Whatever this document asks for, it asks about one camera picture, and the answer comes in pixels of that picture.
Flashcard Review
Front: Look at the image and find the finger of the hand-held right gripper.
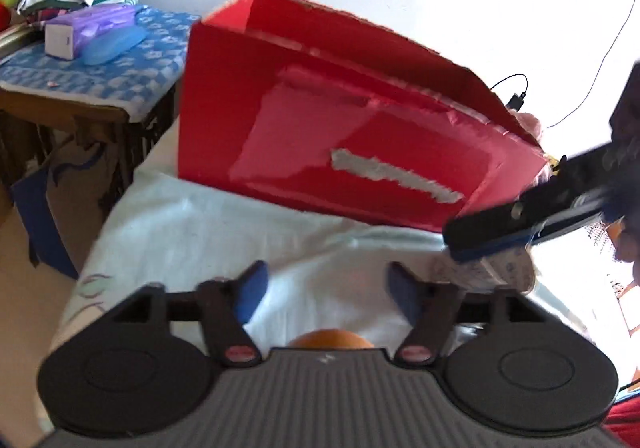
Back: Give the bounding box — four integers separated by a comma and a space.
444, 143, 627, 263

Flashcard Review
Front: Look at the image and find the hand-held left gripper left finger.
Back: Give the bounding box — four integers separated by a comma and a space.
115, 259, 269, 369

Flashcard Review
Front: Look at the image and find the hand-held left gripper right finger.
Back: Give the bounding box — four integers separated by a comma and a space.
387, 261, 545, 365

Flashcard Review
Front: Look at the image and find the printed tape roll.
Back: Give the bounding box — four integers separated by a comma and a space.
432, 245, 537, 296

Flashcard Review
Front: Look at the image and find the brown gourd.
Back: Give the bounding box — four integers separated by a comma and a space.
289, 328, 377, 351

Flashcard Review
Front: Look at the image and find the large red cardboard box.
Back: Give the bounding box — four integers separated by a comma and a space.
177, 0, 551, 234

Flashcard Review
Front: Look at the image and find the pale green bear-print sheet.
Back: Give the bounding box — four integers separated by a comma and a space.
50, 163, 640, 374

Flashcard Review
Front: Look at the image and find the pink plush toy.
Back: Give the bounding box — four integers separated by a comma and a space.
510, 112, 546, 149

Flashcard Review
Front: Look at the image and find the black plastic crate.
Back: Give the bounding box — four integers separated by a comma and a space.
0, 83, 181, 219

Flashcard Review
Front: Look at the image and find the blue paper bag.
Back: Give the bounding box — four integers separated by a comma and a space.
10, 138, 108, 279

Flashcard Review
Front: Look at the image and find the blue checkered towel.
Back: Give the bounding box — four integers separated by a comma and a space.
0, 6, 201, 124

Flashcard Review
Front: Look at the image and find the blue glasses case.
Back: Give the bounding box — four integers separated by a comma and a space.
80, 26, 148, 66

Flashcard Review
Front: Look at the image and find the purple tissue pack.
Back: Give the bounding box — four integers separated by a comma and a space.
44, 3, 138, 60

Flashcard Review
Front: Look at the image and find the black charger cable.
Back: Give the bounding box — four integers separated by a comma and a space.
490, 73, 530, 96

